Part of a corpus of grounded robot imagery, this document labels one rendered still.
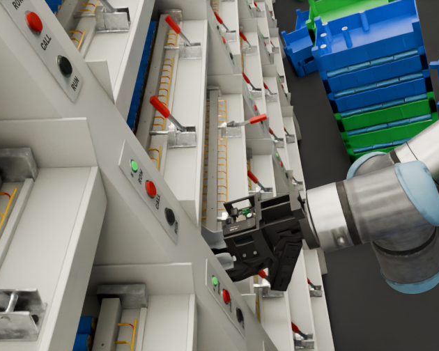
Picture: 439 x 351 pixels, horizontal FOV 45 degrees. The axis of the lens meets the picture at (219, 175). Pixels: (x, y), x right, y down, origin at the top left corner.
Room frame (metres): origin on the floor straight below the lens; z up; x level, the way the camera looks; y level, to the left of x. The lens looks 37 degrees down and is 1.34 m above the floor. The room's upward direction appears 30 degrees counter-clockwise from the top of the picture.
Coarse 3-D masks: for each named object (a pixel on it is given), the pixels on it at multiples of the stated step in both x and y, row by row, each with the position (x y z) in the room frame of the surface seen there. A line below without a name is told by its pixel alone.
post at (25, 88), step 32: (32, 0) 0.48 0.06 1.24; (0, 32) 0.41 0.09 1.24; (64, 32) 0.49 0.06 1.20; (0, 64) 0.41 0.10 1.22; (32, 64) 0.42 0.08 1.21; (0, 96) 0.42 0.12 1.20; (32, 96) 0.41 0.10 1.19; (64, 96) 0.43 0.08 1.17; (96, 96) 0.47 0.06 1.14; (96, 128) 0.44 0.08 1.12; (128, 128) 0.49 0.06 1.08; (128, 192) 0.42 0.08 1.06; (128, 224) 0.41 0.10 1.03; (160, 224) 0.43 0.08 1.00; (192, 224) 0.49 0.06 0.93; (96, 256) 0.43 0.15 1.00; (128, 256) 0.42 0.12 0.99; (160, 256) 0.41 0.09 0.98; (192, 256) 0.45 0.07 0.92; (224, 320) 0.42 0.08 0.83; (256, 320) 0.49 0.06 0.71
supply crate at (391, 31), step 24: (408, 0) 1.37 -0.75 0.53; (336, 24) 1.49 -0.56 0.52; (360, 24) 1.45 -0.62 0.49; (384, 24) 1.40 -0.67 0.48; (408, 24) 1.33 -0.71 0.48; (312, 48) 1.36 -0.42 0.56; (336, 48) 1.42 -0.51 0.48; (360, 48) 1.28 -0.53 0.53; (384, 48) 1.25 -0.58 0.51; (408, 48) 1.22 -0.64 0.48
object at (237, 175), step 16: (208, 80) 1.08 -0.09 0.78; (224, 80) 1.07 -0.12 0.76; (240, 80) 1.06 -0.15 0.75; (208, 96) 1.07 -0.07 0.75; (224, 96) 1.07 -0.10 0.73; (240, 96) 1.06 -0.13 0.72; (208, 112) 1.02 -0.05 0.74; (224, 112) 1.01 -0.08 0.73; (240, 112) 1.00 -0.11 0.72; (224, 144) 0.90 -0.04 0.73; (240, 144) 0.89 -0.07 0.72; (224, 160) 0.85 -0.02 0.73; (240, 160) 0.84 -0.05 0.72; (224, 176) 0.80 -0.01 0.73; (240, 176) 0.79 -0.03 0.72; (224, 192) 0.76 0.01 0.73; (240, 192) 0.75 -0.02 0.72; (224, 208) 0.72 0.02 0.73; (240, 208) 0.71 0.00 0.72; (240, 288) 0.55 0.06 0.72
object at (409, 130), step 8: (424, 120) 1.22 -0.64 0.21; (432, 120) 1.21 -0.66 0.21; (392, 128) 1.27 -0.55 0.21; (400, 128) 1.26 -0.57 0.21; (408, 128) 1.25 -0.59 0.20; (416, 128) 1.23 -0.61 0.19; (424, 128) 1.22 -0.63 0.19; (344, 136) 1.34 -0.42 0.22; (352, 136) 1.33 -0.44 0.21; (360, 136) 1.32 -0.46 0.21; (368, 136) 1.31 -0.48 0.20; (376, 136) 1.29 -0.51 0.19; (384, 136) 1.28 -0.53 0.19; (392, 136) 1.27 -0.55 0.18; (400, 136) 1.26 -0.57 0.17; (408, 136) 1.25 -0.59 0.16; (344, 144) 1.35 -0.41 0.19; (352, 144) 1.33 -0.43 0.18; (360, 144) 1.32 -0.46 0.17; (368, 144) 1.31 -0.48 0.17
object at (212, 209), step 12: (216, 96) 1.04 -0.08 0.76; (216, 108) 0.99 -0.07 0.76; (216, 120) 0.95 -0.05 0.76; (216, 132) 0.91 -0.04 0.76; (216, 144) 0.87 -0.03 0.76; (216, 156) 0.84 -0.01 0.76; (216, 168) 0.80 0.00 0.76; (216, 180) 0.77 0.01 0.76; (216, 192) 0.74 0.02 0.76; (216, 204) 0.71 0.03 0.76; (216, 216) 0.68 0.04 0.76; (216, 228) 0.65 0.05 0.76
